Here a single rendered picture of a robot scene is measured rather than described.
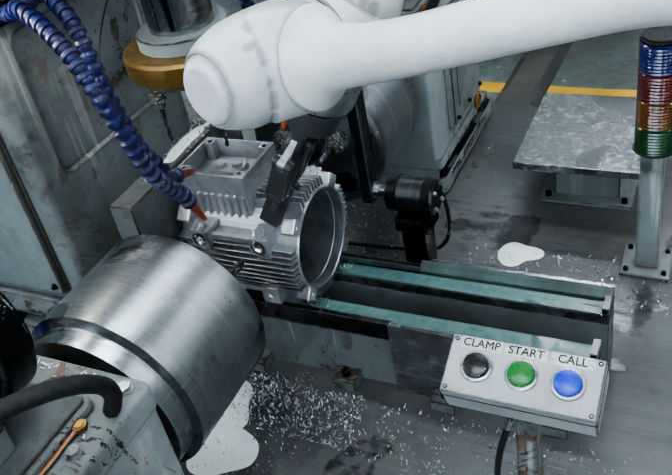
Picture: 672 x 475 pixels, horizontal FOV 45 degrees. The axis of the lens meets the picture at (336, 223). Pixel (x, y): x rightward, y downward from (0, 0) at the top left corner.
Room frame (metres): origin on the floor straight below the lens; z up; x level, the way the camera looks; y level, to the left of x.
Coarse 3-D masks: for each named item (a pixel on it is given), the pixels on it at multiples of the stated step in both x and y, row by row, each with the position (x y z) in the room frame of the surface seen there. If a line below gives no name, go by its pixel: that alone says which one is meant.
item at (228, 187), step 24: (216, 144) 1.13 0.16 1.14; (240, 144) 1.12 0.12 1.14; (264, 144) 1.09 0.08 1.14; (192, 168) 1.10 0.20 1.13; (216, 168) 1.08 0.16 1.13; (240, 168) 1.06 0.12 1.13; (264, 168) 1.06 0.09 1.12; (192, 192) 1.05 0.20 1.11; (216, 192) 1.03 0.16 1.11; (240, 192) 1.01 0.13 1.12; (240, 216) 1.01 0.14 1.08
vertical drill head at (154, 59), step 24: (144, 0) 1.05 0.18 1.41; (168, 0) 1.04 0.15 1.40; (192, 0) 1.04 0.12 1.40; (144, 24) 1.11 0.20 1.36; (168, 24) 1.04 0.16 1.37; (192, 24) 1.04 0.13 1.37; (144, 48) 1.04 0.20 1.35; (168, 48) 1.02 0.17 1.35; (144, 72) 1.01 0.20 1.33; (168, 72) 0.99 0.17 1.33
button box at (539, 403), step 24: (456, 336) 0.68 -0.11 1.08; (456, 360) 0.65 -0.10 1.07; (504, 360) 0.63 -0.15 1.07; (528, 360) 0.62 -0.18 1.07; (552, 360) 0.62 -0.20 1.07; (576, 360) 0.61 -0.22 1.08; (600, 360) 0.60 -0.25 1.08; (456, 384) 0.63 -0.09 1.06; (480, 384) 0.62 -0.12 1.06; (504, 384) 0.61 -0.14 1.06; (552, 384) 0.59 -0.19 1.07; (600, 384) 0.58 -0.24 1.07; (480, 408) 0.62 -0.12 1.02; (504, 408) 0.60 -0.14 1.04; (528, 408) 0.58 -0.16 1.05; (552, 408) 0.57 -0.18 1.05; (576, 408) 0.56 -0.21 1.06; (600, 408) 0.56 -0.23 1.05
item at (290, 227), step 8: (328, 176) 1.06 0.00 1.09; (328, 184) 1.05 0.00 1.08; (184, 216) 1.04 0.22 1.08; (192, 216) 1.04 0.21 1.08; (288, 224) 0.95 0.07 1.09; (296, 224) 0.95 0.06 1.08; (280, 232) 0.95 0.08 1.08; (288, 232) 0.95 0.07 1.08; (296, 232) 0.95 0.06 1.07; (344, 240) 1.06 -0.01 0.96; (344, 248) 1.06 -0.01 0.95; (304, 288) 0.95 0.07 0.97; (312, 288) 0.95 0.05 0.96; (296, 296) 0.95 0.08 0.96; (304, 296) 0.95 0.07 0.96; (312, 296) 0.95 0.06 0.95
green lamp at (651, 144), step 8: (640, 128) 1.03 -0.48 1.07; (640, 136) 1.03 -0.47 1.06; (648, 136) 1.02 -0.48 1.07; (656, 136) 1.01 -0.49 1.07; (664, 136) 1.01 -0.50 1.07; (640, 144) 1.03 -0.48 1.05; (648, 144) 1.02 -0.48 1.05; (656, 144) 1.01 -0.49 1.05; (664, 144) 1.01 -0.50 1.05; (640, 152) 1.03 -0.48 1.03; (648, 152) 1.02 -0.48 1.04; (656, 152) 1.01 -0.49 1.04; (664, 152) 1.01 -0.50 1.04
